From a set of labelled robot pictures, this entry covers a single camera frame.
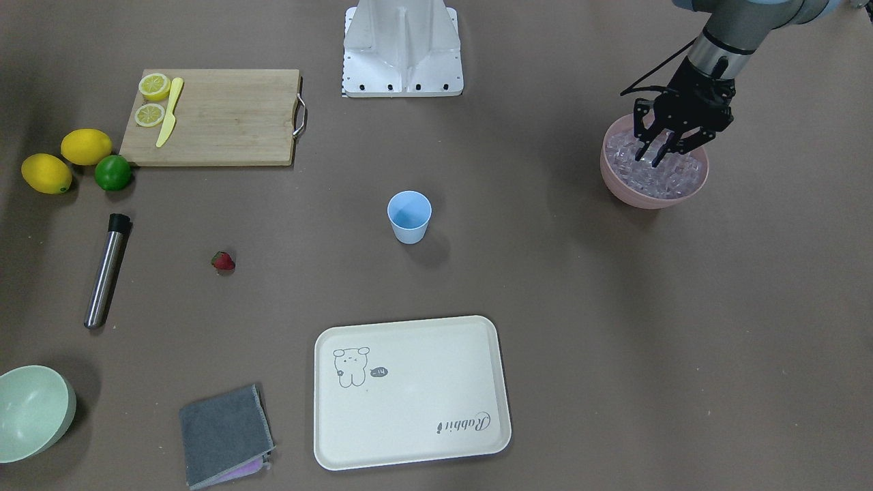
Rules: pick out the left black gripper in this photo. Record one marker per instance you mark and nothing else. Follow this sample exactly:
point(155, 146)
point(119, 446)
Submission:
point(690, 87)

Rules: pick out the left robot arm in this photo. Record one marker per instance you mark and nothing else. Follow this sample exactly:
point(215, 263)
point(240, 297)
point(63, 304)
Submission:
point(734, 31)

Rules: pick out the pink bowl of ice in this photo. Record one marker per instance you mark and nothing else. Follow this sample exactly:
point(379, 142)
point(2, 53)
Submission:
point(638, 183)

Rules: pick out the light blue plastic cup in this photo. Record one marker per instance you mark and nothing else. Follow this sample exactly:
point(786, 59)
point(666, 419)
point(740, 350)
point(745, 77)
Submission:
point(409, 213)

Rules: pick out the cream rabbit tray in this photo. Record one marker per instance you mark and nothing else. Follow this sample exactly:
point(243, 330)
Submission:
point(409, 391)

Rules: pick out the red strawberry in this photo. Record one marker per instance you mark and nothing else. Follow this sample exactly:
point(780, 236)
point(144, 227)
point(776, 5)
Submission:
point(222, 261)

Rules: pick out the yellow plastic knife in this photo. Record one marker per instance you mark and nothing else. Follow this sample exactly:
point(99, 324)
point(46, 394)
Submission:
point(170, 120)

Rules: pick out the lemon half upper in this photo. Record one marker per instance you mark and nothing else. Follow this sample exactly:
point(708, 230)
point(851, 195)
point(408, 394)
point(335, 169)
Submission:
point(155, 87)

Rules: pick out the grey folded cloth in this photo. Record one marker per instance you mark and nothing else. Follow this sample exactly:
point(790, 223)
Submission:
point(225, 437)

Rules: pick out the green lime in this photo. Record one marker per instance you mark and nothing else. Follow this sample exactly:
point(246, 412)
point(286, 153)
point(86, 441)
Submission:
point(113, 173)

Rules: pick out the steel muddler black tip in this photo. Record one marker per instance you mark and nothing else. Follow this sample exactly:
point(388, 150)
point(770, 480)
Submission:
point(118, 229)

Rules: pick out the yellow lemon near board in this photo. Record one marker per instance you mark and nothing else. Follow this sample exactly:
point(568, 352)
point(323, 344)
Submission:
point(86, 147)

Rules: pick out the yellow lemon outer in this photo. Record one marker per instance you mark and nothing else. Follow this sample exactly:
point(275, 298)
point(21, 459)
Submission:
point(46, 173)

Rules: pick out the mint green bowl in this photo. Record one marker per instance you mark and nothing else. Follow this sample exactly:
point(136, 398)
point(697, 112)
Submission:
point(37, 407)

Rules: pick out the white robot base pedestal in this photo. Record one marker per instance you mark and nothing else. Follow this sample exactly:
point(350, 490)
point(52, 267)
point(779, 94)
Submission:
point(401, 49)

